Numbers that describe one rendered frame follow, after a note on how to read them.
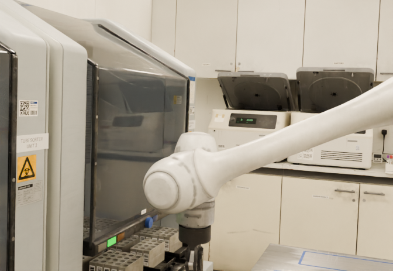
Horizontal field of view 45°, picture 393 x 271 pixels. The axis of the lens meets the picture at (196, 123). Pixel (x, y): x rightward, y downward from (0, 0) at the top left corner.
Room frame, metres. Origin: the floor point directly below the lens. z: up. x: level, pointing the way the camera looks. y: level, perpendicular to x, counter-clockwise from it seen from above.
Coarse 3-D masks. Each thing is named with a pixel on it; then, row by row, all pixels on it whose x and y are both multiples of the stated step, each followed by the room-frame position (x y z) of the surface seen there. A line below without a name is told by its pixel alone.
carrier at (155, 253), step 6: (150, 246) 1.43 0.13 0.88; (156, 246) 1.42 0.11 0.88; (162, 246) 1.46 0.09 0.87; (144, 252) 1.38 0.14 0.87; (150, 252) 1.38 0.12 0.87; (156, 252) 1.42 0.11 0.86; (162, 252) 1.46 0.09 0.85; (144, 258) 1.38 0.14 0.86; (150, 258) 1.39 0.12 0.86; (156, 258) 1.42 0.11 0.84; (162, 258) 1.47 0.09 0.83; (144, 264) 1.38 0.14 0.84; (150, 264) 1.39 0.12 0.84; (156, 264) 1.43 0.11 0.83
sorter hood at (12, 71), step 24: (0, 48) 0.82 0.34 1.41; (0, 72) 0.80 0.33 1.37; (0, 96) 0.80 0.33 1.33; (0, 120) 0.80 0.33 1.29; (0, 144) 0.80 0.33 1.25; (0, 168) 0.80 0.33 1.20; (0, 192) 0.80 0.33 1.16; (0, 216) 0.80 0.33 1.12; (0, 240) 0.80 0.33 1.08; (0, 264) 0.80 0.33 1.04
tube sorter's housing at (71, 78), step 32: (0, 0) 1.06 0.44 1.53; (128, 32) 1.74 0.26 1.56; (64, 64) 0.99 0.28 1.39; (64, 96) 0.99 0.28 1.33; (64, 128) 0.99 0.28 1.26; (64, 160) 1.00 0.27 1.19; (64, 192) 1.00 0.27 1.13; (64, 224) 1.00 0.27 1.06; (160, 224) 1.68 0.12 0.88; (64, 256) 1.00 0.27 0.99
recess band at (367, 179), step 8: (264, 168) 3.37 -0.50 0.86; (272, 168) 3.35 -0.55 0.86; (296, 176) 3.30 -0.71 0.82; (304, 176) 3.28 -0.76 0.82; (312, 176) 3.26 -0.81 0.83; (320, 176) 3.24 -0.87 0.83; (328, 176) 3.22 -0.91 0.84; (336, 176) 3.21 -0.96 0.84; (344, 176) 3.19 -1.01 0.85; (352, 176) 3.17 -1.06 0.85; (360, 176) 3.15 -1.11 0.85; (368, 176) 3.14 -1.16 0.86; (392, 184) 3.09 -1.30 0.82
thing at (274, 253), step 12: (264, 252) 1.59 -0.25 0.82; (276, 252) 1.60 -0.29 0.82; (288, 252) 1.60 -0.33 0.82; (300, 252) 1.61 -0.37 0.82; (312, 252) 1.61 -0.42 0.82; (324, 252) 1.62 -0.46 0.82; (336, 252) 1.62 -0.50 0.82; (264, 264) 1.48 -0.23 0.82; (276, 264) 1.48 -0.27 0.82; (288, 264) 1.48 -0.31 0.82; (300, 264) 1.49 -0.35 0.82; (312, 264) 1.49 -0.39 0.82; (324, 264) 1.50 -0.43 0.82; (336, 264) 1.50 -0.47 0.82; (348, 264) 1.50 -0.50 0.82; (360, 264) 1.51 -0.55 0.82; (372, 264) 1.51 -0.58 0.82; (384, 264) 1.52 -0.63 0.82
